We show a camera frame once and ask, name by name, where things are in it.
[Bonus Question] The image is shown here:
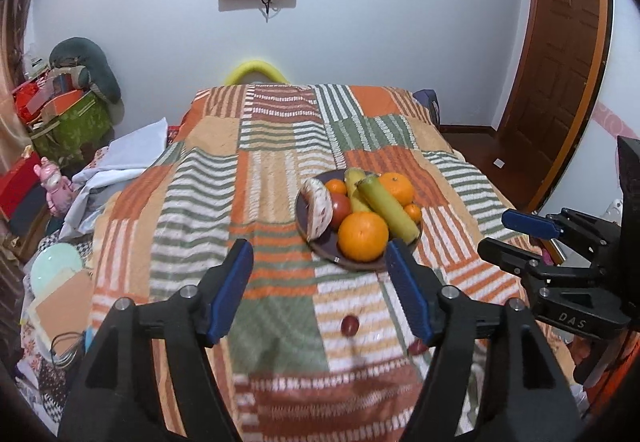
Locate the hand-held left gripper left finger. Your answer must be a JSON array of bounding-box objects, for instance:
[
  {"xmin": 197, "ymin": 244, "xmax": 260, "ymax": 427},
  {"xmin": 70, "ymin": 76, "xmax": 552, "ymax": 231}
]
[{"xmin": 59, "ymin": 238, "xmax": 255, "ymax": 442}]

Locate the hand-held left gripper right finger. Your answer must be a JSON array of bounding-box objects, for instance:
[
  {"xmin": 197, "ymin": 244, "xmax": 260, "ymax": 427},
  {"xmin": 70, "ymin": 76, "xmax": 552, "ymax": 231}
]
[{"xmin": 385, "ymin": 239, "xmax": 576, "ymax": 442}]

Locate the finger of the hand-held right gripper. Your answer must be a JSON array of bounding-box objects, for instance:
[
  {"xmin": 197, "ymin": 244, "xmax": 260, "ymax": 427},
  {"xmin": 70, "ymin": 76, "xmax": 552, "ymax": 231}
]
[
  {"xmin": 477, "ymin": 238, "xmax": 601, "ymax": 303},
  {"xmin": 501, "ymin": 208, "xmax": 623, "ymax": 267}
]

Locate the yellow-green sugarcane piece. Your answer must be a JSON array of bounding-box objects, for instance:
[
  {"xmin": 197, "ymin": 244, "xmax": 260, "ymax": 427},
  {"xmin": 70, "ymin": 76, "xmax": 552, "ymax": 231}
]
[
  {"xmin": 357, "ymin": 176, "xmax": 421, "ymax": 244},
  {"xmin": 344, "ymin": 167, "xmax": 373, "ymax": 213}
]

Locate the purple round plate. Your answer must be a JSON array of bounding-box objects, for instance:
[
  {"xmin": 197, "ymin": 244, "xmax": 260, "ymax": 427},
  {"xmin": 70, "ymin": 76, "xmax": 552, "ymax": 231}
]
[{"xmin": 295, "ymin": 169, "xmax": 424, "ymax": 271}]

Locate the large orange with stem mark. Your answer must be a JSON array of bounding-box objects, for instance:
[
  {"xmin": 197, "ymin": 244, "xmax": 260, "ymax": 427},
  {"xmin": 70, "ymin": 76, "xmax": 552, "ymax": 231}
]
[{"xmin": 377, "ymin": 173, "xmax": 416, "ymax": 207}]

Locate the red tomato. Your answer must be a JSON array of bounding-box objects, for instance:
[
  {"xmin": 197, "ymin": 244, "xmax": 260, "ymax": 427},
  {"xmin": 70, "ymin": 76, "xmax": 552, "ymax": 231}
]
[{"xmin": 327, "ymin": 193, "xmax": 352, "ymax": 230}]

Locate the peeled pomelo segment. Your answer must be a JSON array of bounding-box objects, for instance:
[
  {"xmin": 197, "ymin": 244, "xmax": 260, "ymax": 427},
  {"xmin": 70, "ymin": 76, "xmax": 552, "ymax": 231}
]
[{"xmin": 303, "ymin": 178, "xmax": 333, "ymax": 241}]

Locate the striped patchwork blanket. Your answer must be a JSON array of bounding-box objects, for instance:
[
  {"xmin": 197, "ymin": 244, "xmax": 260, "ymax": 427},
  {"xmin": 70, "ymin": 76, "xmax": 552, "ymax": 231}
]
[{"xmin": 92, "ymin": 82, "xmax": 576, "ymax": 442}]

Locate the blue backpack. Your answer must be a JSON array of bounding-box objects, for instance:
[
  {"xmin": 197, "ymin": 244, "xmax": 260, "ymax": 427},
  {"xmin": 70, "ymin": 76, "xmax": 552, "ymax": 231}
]
[{"xmin": 412, "ymin": 89, "xmax": 442, "ymax": 127}]

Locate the white sliding door with hearts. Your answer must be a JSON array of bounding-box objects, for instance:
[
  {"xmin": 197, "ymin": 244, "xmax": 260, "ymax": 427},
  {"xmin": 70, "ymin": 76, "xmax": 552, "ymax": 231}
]
[{"xmin": 545, "ymin": 0, "xmax": 640, "ymax": 233}]

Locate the brown wooden door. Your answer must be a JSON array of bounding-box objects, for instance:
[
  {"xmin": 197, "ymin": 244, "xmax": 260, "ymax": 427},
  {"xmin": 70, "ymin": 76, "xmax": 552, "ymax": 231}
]
[{"xmin": 497, "ymin": 0, "xmax": 613, "ymax": 213}]

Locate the beige cardboard sheet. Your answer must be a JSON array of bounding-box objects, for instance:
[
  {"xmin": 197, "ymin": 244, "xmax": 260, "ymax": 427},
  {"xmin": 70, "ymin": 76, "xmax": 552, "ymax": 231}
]
[{"xmin": 30, "ymin": 269, "xmax": 96, "ymax": 358}]

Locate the white crumpled cloth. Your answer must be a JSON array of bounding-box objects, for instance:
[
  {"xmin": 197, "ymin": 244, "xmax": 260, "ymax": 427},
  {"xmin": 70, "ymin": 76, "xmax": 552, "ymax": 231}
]
[{"xmin": 60, "ymin": 118, "xmax": 168, "ymax": 243}]

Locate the pale green bowl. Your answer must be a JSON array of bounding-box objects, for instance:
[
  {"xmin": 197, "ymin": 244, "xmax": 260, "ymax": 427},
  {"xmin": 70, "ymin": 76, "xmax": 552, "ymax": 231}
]
[{"xmin": 30, "ymin": 243, "xmax": 86, "ymax": 297}]

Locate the pink rabbit figure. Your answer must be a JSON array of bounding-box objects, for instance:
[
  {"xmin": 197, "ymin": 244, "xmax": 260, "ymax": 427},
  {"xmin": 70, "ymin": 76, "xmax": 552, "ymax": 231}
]
[{"xmin": 34, "ymin": 157, "xmax": 76, "ymax": 217}]

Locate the floral quilt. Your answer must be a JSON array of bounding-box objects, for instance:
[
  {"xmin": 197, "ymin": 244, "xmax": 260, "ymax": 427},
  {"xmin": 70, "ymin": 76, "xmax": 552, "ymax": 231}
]
[{"xmin": 15, "ymin": 312, "xmax": 76, "ymax": 423}]

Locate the green patterned box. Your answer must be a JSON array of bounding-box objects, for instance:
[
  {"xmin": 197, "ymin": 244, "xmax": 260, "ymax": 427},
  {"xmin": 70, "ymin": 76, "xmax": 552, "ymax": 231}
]
[{"xmin": 30, "ymin": 92, "xmax": 116, "ymax": 163}]

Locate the red gift box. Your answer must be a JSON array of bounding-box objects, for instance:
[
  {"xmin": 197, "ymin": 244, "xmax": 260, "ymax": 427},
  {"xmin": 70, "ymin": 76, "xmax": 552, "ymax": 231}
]
[{"xmin": 0, "ymin": 154, "xmax": 43, "ymax": 217}]

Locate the orange flat box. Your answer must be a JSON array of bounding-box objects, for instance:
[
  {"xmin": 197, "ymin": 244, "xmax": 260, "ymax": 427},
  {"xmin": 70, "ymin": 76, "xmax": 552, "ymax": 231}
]
[{"xmin": 40, "ymin": 90, "xmax": 86, "ymax": 117}]

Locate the grey plush toy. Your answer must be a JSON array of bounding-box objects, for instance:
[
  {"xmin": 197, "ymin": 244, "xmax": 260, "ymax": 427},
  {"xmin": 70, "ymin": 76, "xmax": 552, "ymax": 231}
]
[{"xmin": 49, "ymin": 38, "xmax": 123, "ymax": 105}]

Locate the pile of red gift packages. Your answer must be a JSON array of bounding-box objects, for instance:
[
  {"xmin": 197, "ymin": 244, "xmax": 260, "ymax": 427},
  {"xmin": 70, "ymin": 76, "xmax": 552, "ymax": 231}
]
[{"xmin": 12, "ymin": 72, "xmax": 96, "ymax": 125}]

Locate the brown striped curtain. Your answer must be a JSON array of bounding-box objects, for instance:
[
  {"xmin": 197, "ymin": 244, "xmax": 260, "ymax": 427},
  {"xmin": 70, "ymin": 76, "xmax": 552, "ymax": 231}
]
[{"xmin": 0, "ymin": 0, "xmax": 41, "ymax": 123}]

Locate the thin black cable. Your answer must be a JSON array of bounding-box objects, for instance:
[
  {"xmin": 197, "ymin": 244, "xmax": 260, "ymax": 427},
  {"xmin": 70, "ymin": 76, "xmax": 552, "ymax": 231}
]
[{"xmin": 50, "ymin": 332, "xmax": 83, "ymax": 365}]

